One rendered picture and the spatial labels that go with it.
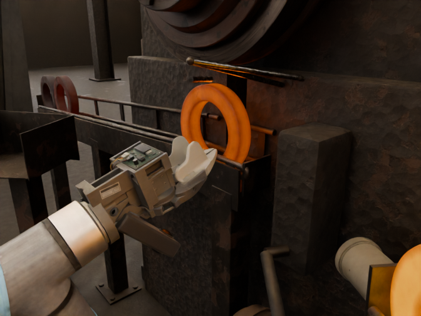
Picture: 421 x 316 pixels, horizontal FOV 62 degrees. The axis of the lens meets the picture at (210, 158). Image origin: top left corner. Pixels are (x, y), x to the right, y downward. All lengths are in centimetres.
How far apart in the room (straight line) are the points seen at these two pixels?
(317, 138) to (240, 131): 18
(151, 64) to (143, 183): 61
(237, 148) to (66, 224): 35
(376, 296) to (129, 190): 31
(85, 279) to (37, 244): 115
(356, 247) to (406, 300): 11
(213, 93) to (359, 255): 39
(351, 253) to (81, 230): 33
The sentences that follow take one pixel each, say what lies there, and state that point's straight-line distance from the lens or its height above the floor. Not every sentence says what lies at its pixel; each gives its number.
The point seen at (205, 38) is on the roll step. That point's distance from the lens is 64.
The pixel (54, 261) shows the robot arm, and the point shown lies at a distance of 45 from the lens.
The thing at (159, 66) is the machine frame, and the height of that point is 86.
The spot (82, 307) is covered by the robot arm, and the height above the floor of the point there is 62.
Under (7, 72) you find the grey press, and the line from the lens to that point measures 349.
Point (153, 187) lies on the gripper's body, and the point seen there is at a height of 75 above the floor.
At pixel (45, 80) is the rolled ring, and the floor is 75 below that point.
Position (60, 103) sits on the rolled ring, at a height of 67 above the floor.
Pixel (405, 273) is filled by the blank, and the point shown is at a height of 73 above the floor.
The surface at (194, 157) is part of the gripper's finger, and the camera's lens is 51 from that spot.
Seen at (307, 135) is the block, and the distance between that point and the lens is 54.
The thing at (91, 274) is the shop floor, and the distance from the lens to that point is 161.
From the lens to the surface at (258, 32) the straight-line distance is 58.
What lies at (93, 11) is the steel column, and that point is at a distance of 753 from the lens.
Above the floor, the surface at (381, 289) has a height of 69.
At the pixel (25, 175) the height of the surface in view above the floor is 61.
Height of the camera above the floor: 94
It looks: 20 degrees down
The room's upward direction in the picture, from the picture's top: straight up
